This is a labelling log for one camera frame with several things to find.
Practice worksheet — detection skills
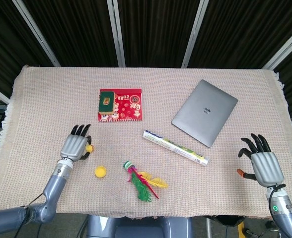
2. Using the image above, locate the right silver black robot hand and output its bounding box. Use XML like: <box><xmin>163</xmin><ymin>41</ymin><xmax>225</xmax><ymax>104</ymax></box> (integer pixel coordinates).
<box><xmin>236</xmin><ymin>133</ymin><xmax>285</xmax><ymax>187</ymax></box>

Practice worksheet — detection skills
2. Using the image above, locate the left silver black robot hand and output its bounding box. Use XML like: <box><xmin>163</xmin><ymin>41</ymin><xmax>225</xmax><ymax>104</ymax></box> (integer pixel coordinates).
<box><xmin>60</xmin><ymin>123</ymin><xmax>93</xmax><ymax>162</ymax></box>

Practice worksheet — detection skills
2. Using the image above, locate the yellow round plastic disc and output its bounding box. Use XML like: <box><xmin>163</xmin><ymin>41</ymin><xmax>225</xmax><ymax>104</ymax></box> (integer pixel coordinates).
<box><xmin>94</xmin><ymin>165</ymin><xmax>108</xmax><ymax>178</ymax></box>

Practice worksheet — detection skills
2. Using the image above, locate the beige woven tablecloth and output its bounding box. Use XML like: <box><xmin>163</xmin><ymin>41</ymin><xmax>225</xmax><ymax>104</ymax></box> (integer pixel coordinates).
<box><xmin>0</xmin><ymin>64</ymin><xmax>292</xmax><ymax>220</ymax></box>

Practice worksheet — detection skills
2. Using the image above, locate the small green box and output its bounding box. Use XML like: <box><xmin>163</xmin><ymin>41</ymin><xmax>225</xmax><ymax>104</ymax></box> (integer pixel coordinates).
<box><xmin>98</xmin><ymin>90</ymin><xmax>116</xmax><ymax>115</ymax></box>

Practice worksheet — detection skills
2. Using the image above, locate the red spiral calendar notebook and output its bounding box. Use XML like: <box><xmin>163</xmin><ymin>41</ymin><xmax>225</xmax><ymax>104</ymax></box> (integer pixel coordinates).
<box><xmin>97</xmin><ymin>88</ymin><xmax>143</xmax><ymax>123</ymax></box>

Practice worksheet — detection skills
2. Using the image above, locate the grey closed laptop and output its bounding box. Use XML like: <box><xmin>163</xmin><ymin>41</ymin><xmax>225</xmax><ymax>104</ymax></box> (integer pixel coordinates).
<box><xmin>171</xmin><ymin>79</ymin><xmax>238</xmax><ymax>148</ymax></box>

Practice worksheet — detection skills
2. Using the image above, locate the colourful feather shuttlecock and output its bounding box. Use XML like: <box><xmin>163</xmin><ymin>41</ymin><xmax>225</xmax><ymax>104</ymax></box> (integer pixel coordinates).
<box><xmin>123</xmin><ymin>160</ymin><xmax>169</xmax><ymax>203</ymax></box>

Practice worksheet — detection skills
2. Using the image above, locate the cling film roll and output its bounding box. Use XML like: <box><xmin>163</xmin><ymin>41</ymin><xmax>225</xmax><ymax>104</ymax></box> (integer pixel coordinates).
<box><xmin>142</xmin><ymin>129</ymin><xmax>210</xmax><ymax>167</ymax></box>

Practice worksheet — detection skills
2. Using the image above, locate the grey-blue robot torso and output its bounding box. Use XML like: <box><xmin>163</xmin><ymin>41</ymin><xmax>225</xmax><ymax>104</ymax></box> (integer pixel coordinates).
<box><xmin>86</xmin><ymin>215</ymin><xmax>194</xmax><ymax>238</ymax></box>

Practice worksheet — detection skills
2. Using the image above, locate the dark pleated curtain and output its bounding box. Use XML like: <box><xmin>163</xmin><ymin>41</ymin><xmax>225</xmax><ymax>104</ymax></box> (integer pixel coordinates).
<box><xmin>0</xmin><ymin>0</ymin><xmax>292</xmax><ymax>121</ymax></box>

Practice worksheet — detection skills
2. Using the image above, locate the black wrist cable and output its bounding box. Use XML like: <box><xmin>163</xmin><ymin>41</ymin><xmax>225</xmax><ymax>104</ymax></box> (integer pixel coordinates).
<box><xmin>268</xmin><ymin>183</ymin><xmax>287</xmax><ymax>218</ymax></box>

